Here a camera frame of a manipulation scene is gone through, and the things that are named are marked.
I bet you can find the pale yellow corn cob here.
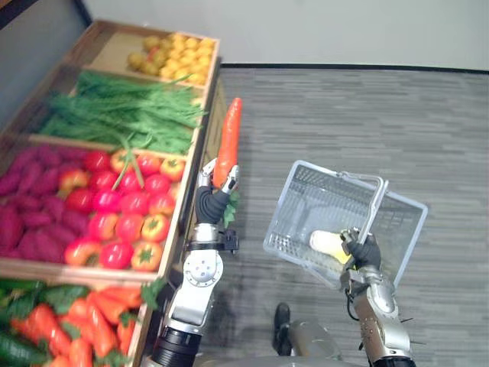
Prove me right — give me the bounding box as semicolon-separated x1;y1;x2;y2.
309;229;353;265

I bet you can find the dark robot foot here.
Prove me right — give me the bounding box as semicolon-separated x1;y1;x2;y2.
272;302;292;356

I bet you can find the purple sweet potato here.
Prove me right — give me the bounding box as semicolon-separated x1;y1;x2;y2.
18;162;44;194
60;210;91;236
0;212;24;249
18;232;66;264
36;145;64;167
7;194;43;213
0;171;22;196
9;147;39;173
36;167;62;196
40;224;76;245
57;147;91;161
21;210;53;229
41;195;68;222

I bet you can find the black baseboard strip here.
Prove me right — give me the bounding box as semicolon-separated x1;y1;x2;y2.
220;62;489;74

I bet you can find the orange red tomato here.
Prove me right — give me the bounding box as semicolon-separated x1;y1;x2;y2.
131;240;164;272
147;193;176;217
160;158;186;183
63;237;102;267
88;212;119;241
109;149;133;174
141;213;171;243
57;168;91;194

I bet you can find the grey plastic shopping basket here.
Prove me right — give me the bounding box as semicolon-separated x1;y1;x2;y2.
262;159;429;291

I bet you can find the green onion stalk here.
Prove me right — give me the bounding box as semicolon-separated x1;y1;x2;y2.
110;132;148;192

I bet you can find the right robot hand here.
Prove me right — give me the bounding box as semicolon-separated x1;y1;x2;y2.
339;227;383;271

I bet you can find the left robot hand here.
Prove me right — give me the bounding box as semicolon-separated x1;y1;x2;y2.
196;158;241;226

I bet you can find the wooden produce display shelf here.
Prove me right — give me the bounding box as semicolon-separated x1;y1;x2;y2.
0;18;230;367

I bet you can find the green leafy herb bunch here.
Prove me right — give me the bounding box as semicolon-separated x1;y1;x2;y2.
45;91;208;130
39;113;195;154
75;70;195;103

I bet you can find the dark green cucumber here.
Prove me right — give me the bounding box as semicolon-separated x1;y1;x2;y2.
0;279;47;294
0;332;51;366
0;293;36;319

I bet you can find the grey robot torso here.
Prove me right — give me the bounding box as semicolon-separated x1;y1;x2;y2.
196;354;370;367

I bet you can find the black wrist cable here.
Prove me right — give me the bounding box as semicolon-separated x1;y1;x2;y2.
345;288;364;351

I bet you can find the silver robot leg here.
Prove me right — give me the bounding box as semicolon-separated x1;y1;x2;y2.
283;320;345;362

